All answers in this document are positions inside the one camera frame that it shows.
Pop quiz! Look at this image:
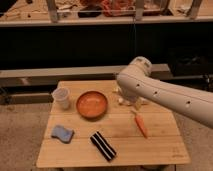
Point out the black cable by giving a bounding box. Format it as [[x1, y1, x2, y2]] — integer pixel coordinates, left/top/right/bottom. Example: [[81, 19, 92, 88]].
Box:
[[132, 16, 139, 64]]

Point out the white lying bottle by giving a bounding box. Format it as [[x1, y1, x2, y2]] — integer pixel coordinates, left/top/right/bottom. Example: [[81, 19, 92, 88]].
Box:
[[118, 97, 149, 106]]

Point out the clear plastic cup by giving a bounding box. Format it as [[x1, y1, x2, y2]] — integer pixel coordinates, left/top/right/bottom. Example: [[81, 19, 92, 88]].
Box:
[[52, 88, 70, 110]]

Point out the orange ceramic bowl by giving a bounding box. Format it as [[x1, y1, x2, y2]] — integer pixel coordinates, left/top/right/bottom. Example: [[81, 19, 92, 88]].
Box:
[[76, 91, 108, 119]]

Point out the orange carrot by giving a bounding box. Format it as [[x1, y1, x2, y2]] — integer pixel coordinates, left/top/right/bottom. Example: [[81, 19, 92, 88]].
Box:
[[131, 110, 148, 138]]

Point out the long wooden bench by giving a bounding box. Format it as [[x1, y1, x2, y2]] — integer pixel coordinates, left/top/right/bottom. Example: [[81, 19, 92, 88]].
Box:
[[0, 63, 170, 88]]

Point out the black white striped cloth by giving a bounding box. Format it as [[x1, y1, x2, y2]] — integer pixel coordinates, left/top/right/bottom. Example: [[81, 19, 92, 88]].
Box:
[[90, 132, 116, 162]]

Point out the wooden table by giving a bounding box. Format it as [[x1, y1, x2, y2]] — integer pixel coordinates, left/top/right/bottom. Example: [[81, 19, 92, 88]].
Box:
[[37, 80, 190, 168]]

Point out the red cloth on shelf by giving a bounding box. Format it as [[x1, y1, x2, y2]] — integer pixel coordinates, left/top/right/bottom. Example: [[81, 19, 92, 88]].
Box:
[[101, 0, 135, 17]]

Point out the blue sponge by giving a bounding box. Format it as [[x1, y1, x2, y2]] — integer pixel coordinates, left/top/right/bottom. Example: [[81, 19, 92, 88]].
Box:
[[51, 125, 74, 143]]

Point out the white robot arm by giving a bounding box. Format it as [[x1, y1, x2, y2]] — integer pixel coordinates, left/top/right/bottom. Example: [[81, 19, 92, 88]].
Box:
[[116, 57, 213, 129]]

